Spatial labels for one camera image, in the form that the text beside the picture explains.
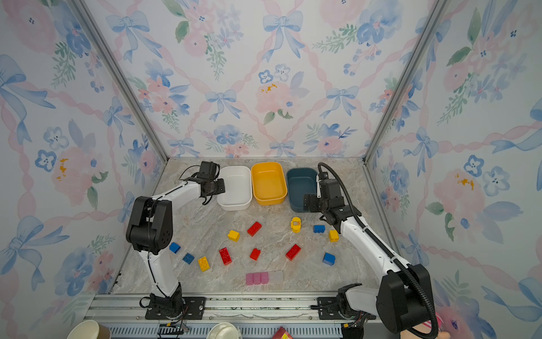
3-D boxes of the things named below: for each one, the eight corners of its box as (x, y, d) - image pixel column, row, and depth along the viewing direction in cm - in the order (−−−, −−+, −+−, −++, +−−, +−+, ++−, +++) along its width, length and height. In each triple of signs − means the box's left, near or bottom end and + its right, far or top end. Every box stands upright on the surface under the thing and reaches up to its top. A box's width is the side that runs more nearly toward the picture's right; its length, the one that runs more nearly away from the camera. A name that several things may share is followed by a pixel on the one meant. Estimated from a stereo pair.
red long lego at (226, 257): (224, 266, 85) (223, 264, 83) (220, 252, 89) (218, 250, 87) (232, 262, 86) (231, 260, 84) (227, 249, 90) (226, 246, 88)
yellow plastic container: (250, 205, 103) (248, 198, 98) (253, 169, 118) (252, 162, 113) (286, 205, 103) (287, 198, 99) (285, 170, 118) (285, 162, 113)
